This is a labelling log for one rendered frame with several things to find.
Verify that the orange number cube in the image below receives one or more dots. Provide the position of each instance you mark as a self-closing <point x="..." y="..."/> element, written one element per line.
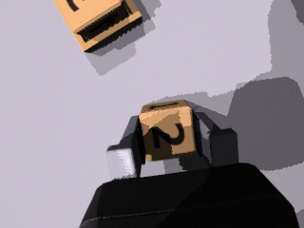
<point x="167" y="130"/>
<point x="89" y="18"/>

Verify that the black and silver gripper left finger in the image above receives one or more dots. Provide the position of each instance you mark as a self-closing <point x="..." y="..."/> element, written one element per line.
<point x="126" y="158"/>

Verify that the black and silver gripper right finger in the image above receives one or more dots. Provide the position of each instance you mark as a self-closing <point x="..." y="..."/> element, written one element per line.
<point x="218" y="146"/>

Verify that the brown wooden calendar stand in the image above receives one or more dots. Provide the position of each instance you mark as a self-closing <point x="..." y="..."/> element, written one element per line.
<point x="134" y="18"/>

